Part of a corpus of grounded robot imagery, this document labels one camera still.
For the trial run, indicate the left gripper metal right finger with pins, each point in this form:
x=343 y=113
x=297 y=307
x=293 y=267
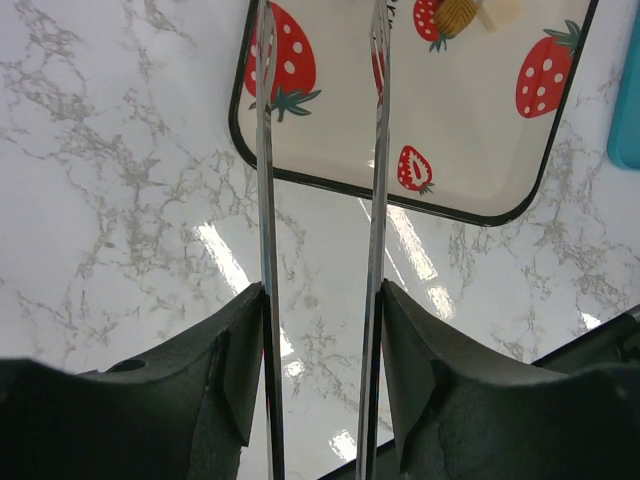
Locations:
x=371 y=357

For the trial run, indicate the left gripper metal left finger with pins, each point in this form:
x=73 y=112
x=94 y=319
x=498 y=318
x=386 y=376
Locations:
x=266 y=60

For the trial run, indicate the white square chocolate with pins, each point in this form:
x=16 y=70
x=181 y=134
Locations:
x=496 y=14

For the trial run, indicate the round caramel chocolate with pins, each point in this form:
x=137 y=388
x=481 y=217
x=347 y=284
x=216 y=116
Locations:
x=453 y=16

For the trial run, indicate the strawberry pattern square plate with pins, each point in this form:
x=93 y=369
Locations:
x=473 y=117

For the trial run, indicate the teal box lid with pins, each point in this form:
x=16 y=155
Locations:
x=623 y=139

